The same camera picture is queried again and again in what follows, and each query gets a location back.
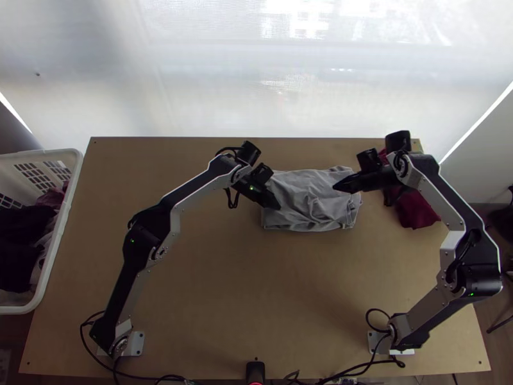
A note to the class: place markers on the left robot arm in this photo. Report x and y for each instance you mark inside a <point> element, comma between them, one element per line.
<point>192,184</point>

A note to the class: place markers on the heap of clothes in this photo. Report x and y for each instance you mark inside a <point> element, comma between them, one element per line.
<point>20,224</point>

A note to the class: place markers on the grey t-shirt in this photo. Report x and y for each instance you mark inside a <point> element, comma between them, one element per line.
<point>304,208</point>

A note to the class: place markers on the white laundry basket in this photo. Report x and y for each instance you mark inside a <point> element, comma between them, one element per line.
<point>74,176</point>

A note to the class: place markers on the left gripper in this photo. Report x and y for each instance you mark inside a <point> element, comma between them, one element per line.
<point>252,188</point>

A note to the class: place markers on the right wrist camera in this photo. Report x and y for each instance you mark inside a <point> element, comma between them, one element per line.
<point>368,159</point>

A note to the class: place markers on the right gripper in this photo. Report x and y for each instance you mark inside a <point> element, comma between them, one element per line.
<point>378,179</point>

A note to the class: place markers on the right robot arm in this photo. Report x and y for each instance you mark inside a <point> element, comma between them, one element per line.
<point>453,208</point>

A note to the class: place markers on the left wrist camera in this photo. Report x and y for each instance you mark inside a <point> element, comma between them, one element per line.
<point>262,171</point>

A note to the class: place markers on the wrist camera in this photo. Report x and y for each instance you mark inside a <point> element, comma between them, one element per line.
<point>262,171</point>
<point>368,159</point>

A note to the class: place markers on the dark red garment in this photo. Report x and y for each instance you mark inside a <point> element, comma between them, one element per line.
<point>417,208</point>

